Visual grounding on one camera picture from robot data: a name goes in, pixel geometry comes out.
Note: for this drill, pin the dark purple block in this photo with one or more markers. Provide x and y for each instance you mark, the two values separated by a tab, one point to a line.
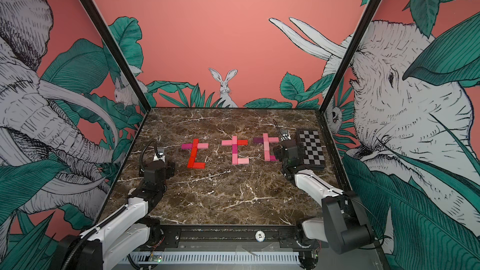
258	140

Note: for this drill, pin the red block bottom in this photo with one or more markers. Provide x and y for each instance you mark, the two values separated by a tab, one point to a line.
194	152

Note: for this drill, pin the white slotted cable duct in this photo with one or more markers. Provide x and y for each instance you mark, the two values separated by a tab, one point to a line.
215	257

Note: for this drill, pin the black front rail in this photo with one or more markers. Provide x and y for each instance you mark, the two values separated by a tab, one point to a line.
232	236

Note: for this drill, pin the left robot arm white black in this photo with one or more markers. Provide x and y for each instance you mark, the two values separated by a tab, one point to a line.
103	246

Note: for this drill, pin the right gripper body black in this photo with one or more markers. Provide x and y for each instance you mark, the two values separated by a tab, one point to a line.
280	150

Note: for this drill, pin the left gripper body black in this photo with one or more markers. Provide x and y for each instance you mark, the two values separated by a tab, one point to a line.
169	170

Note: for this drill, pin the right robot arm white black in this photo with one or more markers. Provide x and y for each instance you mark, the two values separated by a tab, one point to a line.
344	224

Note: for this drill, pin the black left frame post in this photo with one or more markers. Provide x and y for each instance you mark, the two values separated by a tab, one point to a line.
114	49

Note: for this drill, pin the black white checkerboard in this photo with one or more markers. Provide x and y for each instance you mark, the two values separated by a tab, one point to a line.
313	156

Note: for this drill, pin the pink block horizontal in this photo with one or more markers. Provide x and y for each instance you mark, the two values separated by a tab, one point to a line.
267	156

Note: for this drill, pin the red block large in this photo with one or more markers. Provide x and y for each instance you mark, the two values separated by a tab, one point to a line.
191	162

